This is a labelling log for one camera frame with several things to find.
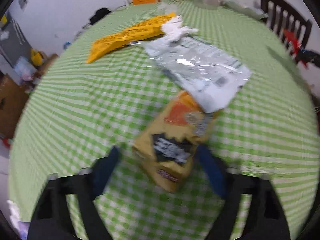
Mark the yellow brown snack bag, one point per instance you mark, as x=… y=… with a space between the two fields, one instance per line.
x=167 y=146

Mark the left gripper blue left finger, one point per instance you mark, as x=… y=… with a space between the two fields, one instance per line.
x=51 y=218

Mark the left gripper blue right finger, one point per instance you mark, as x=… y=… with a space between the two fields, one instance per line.
x=266 y=218

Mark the silver foil wrapper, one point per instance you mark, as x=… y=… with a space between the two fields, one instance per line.
x=210 y=75

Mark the brown cardboard box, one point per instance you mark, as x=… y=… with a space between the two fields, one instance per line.
x=13 y=100

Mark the black bag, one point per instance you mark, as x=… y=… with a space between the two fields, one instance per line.
x=98 y=15

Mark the green checkered tablecloth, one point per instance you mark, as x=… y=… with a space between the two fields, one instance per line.
x=80 y=110

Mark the long yellow snack wrapper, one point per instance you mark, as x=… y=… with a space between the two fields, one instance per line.
x=141 y=31

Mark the grey refrigerator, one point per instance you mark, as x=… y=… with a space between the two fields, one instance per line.
x=13 y=42

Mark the white crumpled tissue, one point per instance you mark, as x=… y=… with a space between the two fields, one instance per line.
x=174 y=29

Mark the yellow tote bag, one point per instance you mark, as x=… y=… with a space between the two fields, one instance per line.
x=36 y=58

